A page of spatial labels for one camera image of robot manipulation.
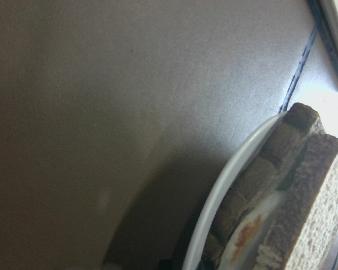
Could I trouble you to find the white round plate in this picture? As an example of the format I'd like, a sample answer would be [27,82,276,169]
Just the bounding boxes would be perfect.
[182,112,287,270]

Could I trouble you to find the white bread slice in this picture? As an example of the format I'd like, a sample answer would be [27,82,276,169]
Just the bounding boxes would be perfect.
[254,134,338,269]

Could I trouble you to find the bottom bread slice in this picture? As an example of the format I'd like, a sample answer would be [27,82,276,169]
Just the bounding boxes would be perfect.
[202,103,324,269]

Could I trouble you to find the fried egg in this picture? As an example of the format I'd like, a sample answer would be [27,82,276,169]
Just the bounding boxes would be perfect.
[219,191,286,269]

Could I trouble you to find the white rectangular tray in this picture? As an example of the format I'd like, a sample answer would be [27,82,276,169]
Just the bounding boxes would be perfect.
[308,1,338,77]

